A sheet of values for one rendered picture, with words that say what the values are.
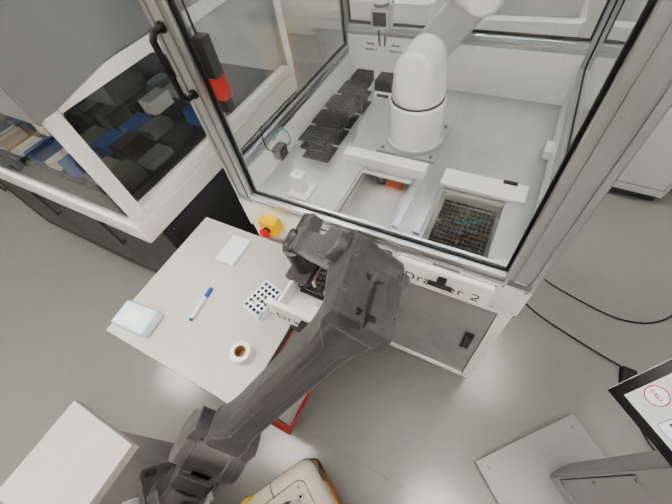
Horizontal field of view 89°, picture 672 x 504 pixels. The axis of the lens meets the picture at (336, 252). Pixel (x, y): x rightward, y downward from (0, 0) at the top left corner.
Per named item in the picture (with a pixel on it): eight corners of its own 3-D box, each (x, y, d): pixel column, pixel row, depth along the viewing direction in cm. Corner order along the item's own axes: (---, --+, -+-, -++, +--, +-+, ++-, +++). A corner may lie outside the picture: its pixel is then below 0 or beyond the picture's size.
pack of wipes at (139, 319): (164, 315, 124) (158, 310, 120) (147, 339, 119) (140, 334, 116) (134, 303, 129) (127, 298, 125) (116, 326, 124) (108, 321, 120)
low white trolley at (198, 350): (295, 441, 164) (239, 410, 102) (199, 383, 185) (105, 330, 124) (347, 335, 191) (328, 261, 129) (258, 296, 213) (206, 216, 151)
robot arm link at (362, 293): (344, 282, 30) (426, 335, 33) (347, 215, 42) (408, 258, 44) (160, 471, 50) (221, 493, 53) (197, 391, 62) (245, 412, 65)
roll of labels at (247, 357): (238, 370, 109) (234, 366, 106) (230, 352, 113) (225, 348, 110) (257, 357, 111) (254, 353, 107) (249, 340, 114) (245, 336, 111)
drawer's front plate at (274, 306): (352, 352, 102) (349, 338, 93) (273, 316, 112) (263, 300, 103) (355, 347, 103) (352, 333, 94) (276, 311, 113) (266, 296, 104)
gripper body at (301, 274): (324, 256, 94) (318, 243, 88) (306, 287, 91) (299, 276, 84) (304, 248, 97) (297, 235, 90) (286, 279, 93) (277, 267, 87)
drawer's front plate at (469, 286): (485, 308, 105) (494, 291, 96) (396, 276, 115) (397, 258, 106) (487, 303, 106) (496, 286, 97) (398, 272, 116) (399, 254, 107)
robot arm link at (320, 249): (322, 264, 38) (394, 310, 41) (348, 222, 39) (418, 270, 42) (278, 241, 80) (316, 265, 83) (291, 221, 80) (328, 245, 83)
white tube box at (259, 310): (260, 322, 118) (257, 317, 115) (244, 309, 122) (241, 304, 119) (285, 296, 123) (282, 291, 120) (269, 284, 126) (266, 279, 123)
